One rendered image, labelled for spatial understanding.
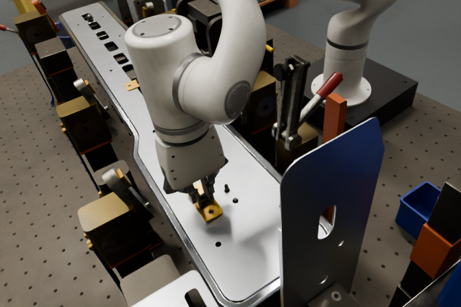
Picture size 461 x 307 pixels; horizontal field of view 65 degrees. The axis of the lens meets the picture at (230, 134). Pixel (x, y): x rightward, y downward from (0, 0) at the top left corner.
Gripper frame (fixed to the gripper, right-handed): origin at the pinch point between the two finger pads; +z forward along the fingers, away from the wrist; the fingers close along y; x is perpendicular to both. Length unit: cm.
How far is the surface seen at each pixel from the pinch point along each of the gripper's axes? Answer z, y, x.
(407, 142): 33, -70, -6
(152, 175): 3.0, 5.3, -12.2
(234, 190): 3.1, -6.1, 0.7
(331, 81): -10.8, -29.0, 0.4
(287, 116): -7.1, -19.5, -0.2
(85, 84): -6.6, 8.7, -39.0
